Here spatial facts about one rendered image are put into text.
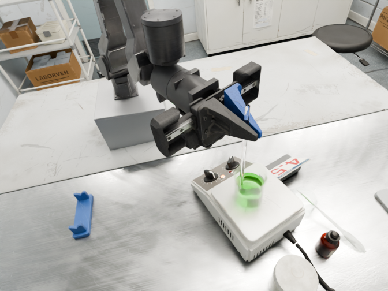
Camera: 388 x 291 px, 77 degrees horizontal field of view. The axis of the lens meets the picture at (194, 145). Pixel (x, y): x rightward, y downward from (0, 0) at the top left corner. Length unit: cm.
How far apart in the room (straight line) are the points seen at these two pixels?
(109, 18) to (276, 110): 49
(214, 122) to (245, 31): 266
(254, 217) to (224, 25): 257
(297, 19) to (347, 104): 243
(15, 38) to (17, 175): 187
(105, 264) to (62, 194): 22
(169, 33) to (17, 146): 66
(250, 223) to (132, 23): 37
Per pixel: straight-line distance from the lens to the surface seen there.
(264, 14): 299
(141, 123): 64
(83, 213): 60
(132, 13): 44
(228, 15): 285
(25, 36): 254
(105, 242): 56
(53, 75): 261
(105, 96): 71
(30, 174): 78
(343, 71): 98
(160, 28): 35
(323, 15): 336
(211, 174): 50
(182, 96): 35
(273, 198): 46
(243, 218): 43
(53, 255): 60
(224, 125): 32
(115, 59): 60
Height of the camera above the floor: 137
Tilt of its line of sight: 47 degrees down
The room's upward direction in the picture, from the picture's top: 9 degrees counter-clockwise
